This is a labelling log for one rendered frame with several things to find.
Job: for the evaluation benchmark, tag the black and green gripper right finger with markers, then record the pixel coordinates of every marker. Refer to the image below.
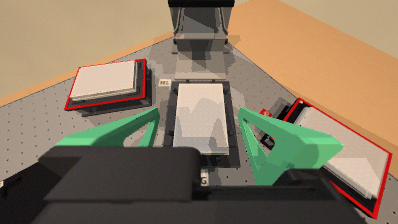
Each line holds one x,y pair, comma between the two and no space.
296,147

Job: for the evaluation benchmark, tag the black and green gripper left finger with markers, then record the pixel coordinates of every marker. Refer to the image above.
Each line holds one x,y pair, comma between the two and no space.
113,134

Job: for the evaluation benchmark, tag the grey slotted rack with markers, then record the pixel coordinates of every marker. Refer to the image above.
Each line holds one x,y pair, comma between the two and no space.
200,34

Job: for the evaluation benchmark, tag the black plate with label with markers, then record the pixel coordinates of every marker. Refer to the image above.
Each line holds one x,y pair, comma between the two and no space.
201,3

